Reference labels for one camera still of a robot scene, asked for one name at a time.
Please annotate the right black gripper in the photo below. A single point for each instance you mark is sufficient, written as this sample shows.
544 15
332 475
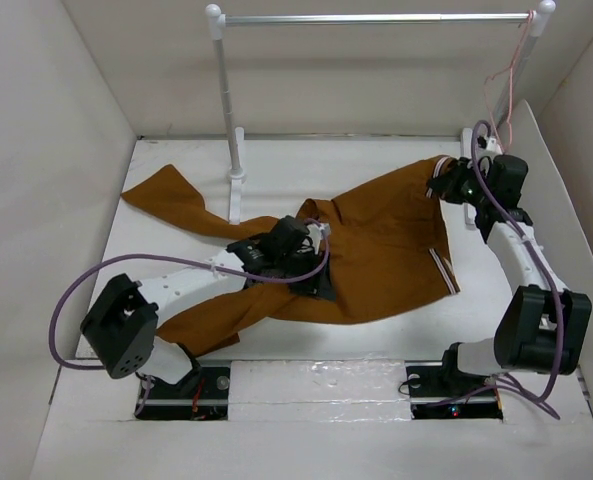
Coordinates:
446 184

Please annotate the pink wire hanger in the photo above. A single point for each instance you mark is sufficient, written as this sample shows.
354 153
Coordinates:
509 71

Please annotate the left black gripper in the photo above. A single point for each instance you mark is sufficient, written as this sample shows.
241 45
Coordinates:
319 288

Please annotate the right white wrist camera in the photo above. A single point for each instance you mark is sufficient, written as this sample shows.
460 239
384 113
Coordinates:
488 146

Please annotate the brown trousers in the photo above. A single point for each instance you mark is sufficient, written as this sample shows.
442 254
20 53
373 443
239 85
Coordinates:
389 255

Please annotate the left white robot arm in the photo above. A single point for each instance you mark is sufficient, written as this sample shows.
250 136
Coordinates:
121 326

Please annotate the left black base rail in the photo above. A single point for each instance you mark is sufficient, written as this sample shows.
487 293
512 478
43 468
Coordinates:
207 401

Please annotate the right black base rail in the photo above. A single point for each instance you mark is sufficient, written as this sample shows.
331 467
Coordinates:
433 396

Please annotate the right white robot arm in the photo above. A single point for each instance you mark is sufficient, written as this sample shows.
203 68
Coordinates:
545 323

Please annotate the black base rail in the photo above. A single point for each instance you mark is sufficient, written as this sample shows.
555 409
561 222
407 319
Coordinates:
433 396
207 401

